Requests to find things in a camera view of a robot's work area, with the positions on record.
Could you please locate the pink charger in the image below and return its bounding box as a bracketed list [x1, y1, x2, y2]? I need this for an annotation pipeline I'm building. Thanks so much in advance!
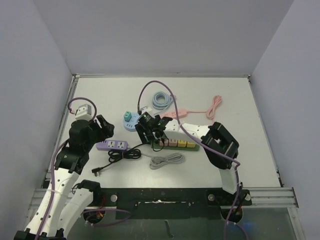
[168, 139, 178, 147]
[159, 139, 169, 147]

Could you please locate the teal charger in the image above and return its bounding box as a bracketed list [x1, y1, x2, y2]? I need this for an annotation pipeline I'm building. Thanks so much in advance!
[123, 111, 132, 122]

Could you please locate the yellow charger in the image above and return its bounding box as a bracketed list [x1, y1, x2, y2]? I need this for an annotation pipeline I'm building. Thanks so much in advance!
[186, 141, 196, 149]
[177, 140, 187, 148]

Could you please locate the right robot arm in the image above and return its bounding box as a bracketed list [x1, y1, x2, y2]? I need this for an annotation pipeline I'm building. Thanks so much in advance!
[135, 112, 241, 205]

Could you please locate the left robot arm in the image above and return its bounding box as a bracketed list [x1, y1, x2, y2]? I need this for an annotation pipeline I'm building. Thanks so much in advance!
[14, 115, 115, 240]

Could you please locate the green power strip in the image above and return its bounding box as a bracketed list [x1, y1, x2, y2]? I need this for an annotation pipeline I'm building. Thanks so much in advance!
[150, 140, 200, 152]

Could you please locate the purple power strip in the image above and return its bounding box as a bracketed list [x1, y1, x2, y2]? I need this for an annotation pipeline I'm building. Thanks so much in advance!
[96, 139, 128, 151]

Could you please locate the blue round power strip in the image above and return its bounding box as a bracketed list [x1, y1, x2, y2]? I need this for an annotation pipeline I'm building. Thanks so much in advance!
[123, 112, 140, 132]

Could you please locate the pink power strip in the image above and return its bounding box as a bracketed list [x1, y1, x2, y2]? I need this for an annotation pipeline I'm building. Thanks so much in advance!
[159, 108, 188, 119]

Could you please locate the black power cord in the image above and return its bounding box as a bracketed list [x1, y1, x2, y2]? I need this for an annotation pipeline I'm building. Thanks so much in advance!
[91, 143, 166, 179]

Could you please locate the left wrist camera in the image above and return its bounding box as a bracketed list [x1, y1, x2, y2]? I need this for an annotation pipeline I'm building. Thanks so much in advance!
[75, 104, 93, 121]

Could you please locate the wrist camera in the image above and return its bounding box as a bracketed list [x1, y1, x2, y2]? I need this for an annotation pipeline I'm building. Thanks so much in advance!
[75, 104, 93, 121]
[140, 106, 153, 114]

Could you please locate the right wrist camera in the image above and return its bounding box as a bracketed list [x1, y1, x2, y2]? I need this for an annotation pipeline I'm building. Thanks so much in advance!
[140, 106, 153, 114]

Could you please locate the grey coiled cord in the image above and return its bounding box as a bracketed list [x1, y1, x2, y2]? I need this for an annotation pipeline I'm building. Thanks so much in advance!
[149, 152, 186, 171]

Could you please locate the blue coiled cord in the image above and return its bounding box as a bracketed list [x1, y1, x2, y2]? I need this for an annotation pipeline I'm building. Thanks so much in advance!
[151, 91, 179, 110]

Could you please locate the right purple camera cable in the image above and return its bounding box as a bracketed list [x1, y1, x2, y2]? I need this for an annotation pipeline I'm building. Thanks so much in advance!
[137, 80, 248, 240]

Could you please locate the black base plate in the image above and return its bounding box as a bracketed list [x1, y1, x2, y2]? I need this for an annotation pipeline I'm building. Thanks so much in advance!
[84, 188, 252, 224]

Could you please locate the pink coiled cord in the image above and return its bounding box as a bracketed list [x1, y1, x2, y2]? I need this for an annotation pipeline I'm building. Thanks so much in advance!
[186, 94, 224, 126]

